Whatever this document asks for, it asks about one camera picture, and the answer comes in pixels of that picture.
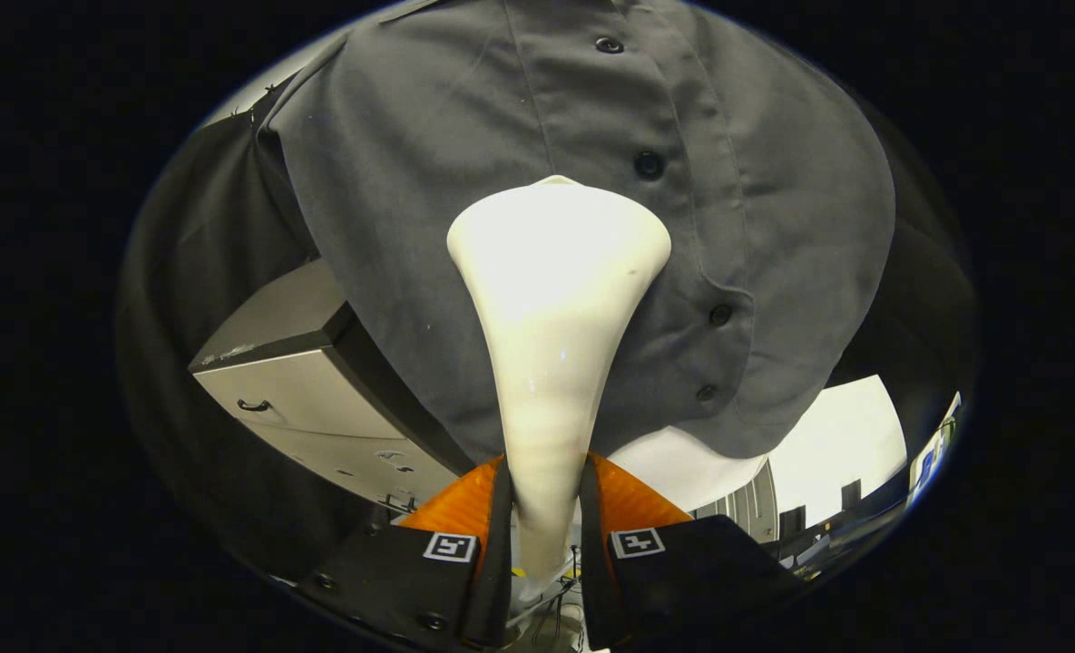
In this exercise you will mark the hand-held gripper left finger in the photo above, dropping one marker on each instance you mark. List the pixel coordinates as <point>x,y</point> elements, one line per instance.
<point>499,562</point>

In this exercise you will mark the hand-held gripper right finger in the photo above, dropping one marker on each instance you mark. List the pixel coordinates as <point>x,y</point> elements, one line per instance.
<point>591,562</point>

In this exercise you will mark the white garment steamer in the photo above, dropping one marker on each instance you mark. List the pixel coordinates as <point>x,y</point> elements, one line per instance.
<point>555,272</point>

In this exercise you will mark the grey button shirt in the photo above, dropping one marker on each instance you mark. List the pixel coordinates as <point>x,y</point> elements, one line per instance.
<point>410,181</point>

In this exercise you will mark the white mannequin torso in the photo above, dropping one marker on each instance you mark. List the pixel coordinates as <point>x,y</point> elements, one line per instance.
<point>682,467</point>

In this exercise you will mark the small black box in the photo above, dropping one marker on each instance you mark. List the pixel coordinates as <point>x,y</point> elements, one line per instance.
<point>791,521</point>
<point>850,494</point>

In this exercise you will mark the grey drawer cabinet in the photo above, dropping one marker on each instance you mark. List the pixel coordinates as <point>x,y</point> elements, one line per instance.
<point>319,408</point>

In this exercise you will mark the black backdrop cloth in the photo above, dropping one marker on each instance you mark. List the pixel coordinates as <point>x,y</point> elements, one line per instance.
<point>192,227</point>

